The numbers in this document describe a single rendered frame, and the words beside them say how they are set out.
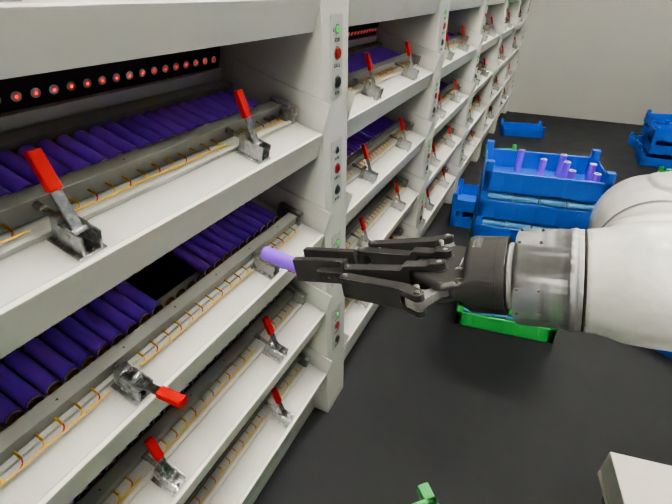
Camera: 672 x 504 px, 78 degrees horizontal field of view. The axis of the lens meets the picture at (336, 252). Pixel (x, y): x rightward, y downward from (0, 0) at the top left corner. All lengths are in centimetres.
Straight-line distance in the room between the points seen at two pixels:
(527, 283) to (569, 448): 89
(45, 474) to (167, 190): 30
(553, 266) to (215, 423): 55
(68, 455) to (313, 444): 69
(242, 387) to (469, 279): 49
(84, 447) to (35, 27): 38
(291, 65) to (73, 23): 39
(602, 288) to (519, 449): 85
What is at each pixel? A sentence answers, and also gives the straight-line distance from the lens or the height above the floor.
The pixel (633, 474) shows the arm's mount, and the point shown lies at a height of 26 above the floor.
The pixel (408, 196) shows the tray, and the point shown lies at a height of 35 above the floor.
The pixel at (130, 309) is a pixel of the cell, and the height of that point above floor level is 59.
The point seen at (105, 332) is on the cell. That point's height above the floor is 58.
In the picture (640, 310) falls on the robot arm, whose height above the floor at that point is 73.
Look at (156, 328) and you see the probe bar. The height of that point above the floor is 58.
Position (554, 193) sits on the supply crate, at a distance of 121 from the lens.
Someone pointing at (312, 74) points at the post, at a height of 82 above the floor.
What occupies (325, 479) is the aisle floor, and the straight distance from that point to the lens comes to 107.
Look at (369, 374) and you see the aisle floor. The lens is 125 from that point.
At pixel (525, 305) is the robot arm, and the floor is 71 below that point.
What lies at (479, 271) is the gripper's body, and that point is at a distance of 39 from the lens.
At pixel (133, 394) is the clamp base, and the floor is 55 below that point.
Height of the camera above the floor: 93
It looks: 32 degrees down
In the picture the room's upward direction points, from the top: straight up
